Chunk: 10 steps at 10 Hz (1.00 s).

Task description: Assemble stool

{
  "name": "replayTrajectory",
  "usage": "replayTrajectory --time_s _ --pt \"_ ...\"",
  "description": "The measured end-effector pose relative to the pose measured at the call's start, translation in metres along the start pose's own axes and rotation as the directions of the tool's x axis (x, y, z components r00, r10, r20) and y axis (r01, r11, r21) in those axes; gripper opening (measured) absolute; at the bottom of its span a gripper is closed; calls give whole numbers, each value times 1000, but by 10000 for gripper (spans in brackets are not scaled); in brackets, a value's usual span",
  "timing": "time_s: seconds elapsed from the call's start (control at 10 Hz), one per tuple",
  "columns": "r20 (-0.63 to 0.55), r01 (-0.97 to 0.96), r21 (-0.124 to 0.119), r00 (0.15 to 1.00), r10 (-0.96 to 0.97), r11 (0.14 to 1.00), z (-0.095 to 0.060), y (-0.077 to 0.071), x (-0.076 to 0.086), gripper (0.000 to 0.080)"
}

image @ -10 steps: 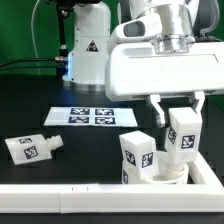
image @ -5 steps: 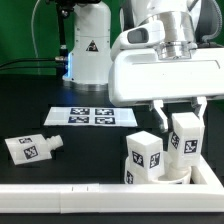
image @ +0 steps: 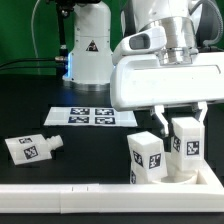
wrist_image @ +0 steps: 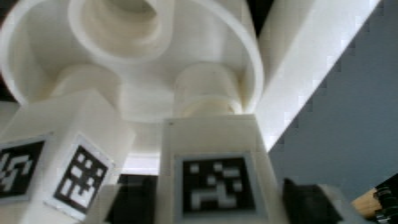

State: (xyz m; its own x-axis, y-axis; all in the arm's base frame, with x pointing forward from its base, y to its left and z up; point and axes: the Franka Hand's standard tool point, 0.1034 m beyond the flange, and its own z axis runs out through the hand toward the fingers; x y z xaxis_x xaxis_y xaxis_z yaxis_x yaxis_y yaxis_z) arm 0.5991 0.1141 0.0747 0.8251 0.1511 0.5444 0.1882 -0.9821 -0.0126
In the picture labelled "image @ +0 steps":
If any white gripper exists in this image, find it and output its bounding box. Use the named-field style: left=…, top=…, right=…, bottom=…
left=110, top=53, right=224, bottom=137

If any white marker sheet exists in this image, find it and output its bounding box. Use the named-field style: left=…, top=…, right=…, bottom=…
left=44, top=107, right=137, bottom=127

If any white L-shaped fence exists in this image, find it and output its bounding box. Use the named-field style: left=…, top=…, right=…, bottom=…
left=0, top=164, right=224, bottom=214

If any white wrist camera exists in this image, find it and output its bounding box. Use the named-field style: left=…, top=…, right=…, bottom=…
left=112, top=26, right=167, bottom=65

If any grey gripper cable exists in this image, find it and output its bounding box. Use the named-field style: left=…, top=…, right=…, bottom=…
left=189, top=0, right=224, bottom=53

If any black cable upper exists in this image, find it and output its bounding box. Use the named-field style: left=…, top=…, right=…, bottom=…
left=0, top=57, right=69, bottom=69

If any black cable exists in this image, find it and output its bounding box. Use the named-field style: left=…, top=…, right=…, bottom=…
left=0, top=57, right=69, bottom=69
left=0, top=64, right=69, bottom=73

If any white thin cable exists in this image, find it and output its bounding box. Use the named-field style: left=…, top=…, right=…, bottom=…
left=30, top=0, right=44, bottom=76

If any black cable lower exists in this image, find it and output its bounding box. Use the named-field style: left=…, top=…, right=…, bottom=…
left=0, top=64, right=69, bottom=73

